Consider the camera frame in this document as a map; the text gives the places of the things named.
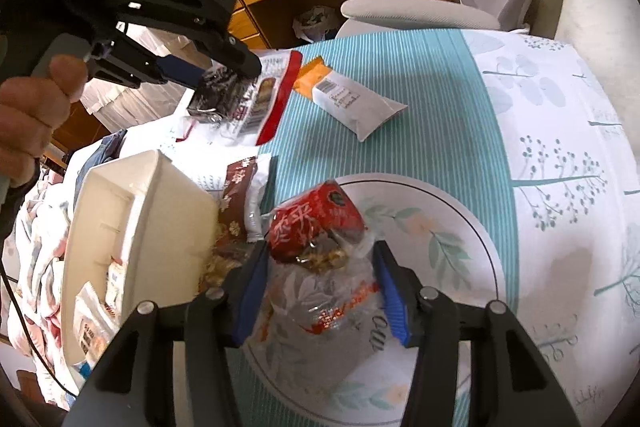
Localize brown and white snack packet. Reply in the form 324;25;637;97
197;153;278;295

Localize white plastic storage box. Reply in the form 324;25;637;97
60;149;221;370

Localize pink printed blanket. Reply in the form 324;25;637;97
0;167;101;408

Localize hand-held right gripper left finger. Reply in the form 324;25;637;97
62;239;273;427

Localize dark shiny snack packet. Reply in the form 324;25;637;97
187;66;261;128

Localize teal floral printed tablecloth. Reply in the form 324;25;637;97
125;27;640;427

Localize white lace cloth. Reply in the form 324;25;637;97
80;24;213;132

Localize blue jeans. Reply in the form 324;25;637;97
75;129;128;188

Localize wooden door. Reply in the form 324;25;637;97
50;99;108;152

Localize red-edged clear snack packet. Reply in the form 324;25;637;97
220;51;304;146

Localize orange and white snack packet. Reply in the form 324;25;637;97
292;57;409;142

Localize person's left hand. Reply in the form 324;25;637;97
0;56;87;188

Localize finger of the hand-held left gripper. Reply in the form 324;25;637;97
197;24;263;78
85;24;208;90

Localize red and clear nut bag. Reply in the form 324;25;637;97
247;179;388;390

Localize black cable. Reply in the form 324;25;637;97
0;267;81;400

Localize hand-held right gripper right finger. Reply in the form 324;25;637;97
372;239;581;427

